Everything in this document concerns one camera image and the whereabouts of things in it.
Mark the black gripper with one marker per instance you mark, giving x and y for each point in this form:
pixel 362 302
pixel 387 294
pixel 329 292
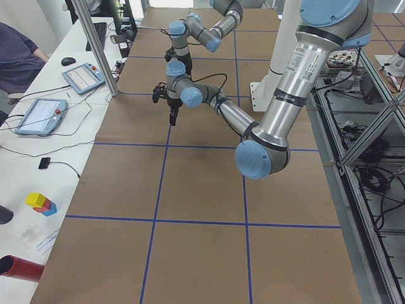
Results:
pixel 173 104
pixel 186 59

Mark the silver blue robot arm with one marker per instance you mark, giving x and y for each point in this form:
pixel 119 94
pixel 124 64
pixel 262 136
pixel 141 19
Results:
pixel 210 38
pixel 321 28

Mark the black keyboard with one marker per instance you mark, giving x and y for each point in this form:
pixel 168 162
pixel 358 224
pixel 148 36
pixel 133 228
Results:
pixel 101 31

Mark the far blue teach pendant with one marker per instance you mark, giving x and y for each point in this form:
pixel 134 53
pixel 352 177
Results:
pixel 84 78

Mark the blue teach pendant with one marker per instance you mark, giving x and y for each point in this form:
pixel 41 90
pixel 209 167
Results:
pixel 43 117
pixel 84 78

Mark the black computer mouse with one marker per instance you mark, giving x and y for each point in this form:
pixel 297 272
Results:
pixel 68 61

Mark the near blue teach pendant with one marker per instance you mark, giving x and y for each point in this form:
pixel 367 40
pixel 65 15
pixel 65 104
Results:
pixel 43 117

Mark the small black box device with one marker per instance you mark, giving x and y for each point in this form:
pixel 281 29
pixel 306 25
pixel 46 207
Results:
pixel 44 163

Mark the yellow red blue blocks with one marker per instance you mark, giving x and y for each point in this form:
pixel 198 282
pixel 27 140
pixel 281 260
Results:
pixel 40 204

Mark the person in dark shirt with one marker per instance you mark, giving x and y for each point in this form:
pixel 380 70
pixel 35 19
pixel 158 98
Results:
pixel 21 60

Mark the black cylinder object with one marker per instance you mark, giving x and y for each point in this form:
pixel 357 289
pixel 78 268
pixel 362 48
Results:
pixel 6 215

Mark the red cylinder tube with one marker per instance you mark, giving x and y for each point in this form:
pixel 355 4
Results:
pixel 18 268

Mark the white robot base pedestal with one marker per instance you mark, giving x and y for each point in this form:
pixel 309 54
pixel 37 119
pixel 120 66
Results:
pixel 261 92

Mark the aluminium frame post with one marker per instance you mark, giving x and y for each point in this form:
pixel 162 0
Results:
pixel 83 14

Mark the aluminium frame side rack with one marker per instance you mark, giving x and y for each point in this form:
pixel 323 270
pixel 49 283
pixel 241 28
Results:
pixel 357 115

